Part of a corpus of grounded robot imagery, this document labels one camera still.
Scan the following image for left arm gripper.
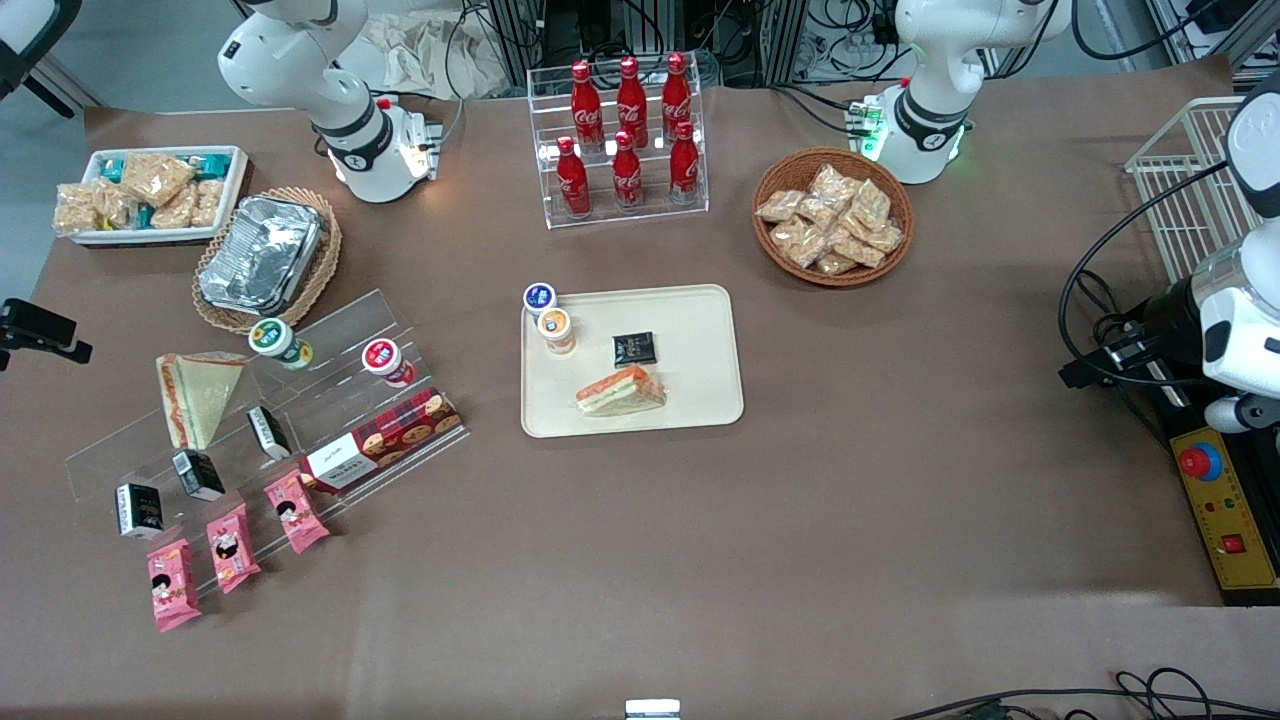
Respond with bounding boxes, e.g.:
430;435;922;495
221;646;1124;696
1058;278;1204;391

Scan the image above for sandwich with orange filling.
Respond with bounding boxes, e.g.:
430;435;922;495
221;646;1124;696
575;365;668;418

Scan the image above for wrapped triangle sandwich white bread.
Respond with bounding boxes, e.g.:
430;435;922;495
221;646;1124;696
155;352;246;451

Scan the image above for white rectangular snack tray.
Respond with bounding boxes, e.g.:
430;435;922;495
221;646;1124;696
78;146;251;247

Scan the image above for beige plastic tray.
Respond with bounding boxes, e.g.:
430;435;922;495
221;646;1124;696
520;284;746;439

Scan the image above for small black carton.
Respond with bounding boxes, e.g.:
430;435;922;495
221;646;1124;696
246;405;292;461
115;483;164;541
172;450;227;502

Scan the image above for green lid cup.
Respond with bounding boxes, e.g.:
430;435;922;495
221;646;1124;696
248;317;314;372

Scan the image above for stacked foil containers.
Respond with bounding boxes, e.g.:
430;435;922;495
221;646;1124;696
197;195;326;316

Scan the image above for yellow emergency stop box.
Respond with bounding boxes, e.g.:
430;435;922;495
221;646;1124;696
1170;425;1280;593

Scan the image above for brown table cover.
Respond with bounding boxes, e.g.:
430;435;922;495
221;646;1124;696
0;55;1280;720

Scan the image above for pink snack packet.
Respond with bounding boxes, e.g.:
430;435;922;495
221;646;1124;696
206;503;262;596
263;470;331;555
147;538;203;634

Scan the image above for oval wicker basket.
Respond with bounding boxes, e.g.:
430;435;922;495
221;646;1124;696
191;186;343;336

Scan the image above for clear acrylic stepped stand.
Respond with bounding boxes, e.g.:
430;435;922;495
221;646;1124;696
65;288;471;601

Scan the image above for red lid cup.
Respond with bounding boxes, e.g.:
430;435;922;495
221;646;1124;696
361;338;416;389

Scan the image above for red plaid cookie box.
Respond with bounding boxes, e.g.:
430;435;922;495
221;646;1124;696
300;388;463;494

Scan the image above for round wicker basket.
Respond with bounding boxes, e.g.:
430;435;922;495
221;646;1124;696
751;148;916;289

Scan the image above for clear acrylic bottle rack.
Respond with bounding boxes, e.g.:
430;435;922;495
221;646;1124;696
526;55;711;231

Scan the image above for red cola bottle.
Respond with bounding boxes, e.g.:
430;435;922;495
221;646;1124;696
570;60;604;153
661;52;693;141
616;56;649;149
556;136;591;219
669;120;701;207
612;130;645;213

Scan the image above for orange lid cup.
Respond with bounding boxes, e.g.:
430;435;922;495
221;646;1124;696
536;307;578;358

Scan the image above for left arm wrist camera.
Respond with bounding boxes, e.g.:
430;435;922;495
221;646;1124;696
1100;335;1161;369

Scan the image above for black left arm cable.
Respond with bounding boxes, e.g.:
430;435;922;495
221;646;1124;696
1058;160;1233;391

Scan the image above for white wire basket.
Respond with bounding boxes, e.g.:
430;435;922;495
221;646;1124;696
1124;96;1271;286

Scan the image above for black floor cables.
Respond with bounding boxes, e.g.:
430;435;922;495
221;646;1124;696
890;668;1280;720

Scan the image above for aluminium frame with cables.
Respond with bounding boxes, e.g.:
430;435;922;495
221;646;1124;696
480;0;901;89

